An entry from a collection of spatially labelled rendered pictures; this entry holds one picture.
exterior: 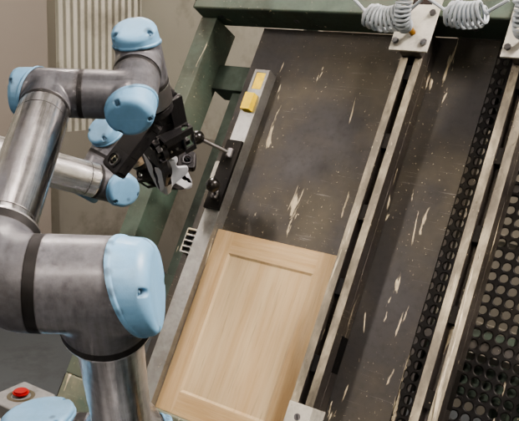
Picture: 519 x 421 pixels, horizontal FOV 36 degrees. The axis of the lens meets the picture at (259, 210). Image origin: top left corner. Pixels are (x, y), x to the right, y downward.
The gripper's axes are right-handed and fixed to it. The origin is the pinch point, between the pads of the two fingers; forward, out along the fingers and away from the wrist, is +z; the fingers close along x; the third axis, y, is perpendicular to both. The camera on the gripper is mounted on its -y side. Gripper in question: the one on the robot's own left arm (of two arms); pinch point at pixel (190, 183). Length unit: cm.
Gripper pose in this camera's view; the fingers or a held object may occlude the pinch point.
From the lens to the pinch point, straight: 210.0
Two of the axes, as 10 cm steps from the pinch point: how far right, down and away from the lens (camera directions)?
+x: -0.2, 9.3, -3.7
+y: -8.8, 1.6, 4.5
